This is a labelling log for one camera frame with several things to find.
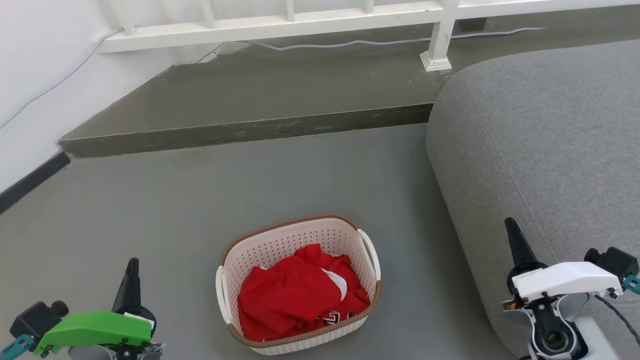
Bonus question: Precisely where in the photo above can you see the black baseboard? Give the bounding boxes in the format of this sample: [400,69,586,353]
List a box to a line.
[0,151,72,215]

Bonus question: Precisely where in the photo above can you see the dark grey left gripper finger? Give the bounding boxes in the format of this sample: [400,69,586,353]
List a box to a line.
[111,258,143,314]

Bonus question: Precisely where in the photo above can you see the cream perforated laundry basket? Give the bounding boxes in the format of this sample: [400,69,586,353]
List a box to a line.
[215,214,382,356]

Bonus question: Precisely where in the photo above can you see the red clothing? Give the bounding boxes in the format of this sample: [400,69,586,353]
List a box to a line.
[237,243,371,342]

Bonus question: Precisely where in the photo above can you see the white wall cable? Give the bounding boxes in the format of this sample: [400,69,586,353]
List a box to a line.
[0,29,121,131]

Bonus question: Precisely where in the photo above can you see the grey fabric sofa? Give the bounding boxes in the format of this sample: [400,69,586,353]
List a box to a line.
[426,40,640,358]

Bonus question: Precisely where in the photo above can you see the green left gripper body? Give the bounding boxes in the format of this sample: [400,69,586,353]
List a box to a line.
[34,306,157,357]

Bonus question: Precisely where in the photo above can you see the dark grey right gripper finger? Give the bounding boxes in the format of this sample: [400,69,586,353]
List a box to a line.
[504,217,549,274]

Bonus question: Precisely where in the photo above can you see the white railing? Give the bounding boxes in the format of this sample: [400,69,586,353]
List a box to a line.
[96,0,640,72]

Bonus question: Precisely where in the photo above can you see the raised concrete step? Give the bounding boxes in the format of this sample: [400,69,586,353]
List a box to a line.
[56,6,640,159]

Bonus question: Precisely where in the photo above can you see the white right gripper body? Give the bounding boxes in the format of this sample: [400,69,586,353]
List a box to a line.
[502,261,624,311]

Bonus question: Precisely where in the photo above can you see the light blue floor cable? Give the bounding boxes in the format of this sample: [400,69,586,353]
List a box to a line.
[240,27,546,51]

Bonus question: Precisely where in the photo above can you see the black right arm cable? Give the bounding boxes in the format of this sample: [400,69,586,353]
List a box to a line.
[594,294,640,347]

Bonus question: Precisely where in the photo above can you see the teal left camera plug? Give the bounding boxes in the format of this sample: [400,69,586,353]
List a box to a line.
[0,333,35,359]

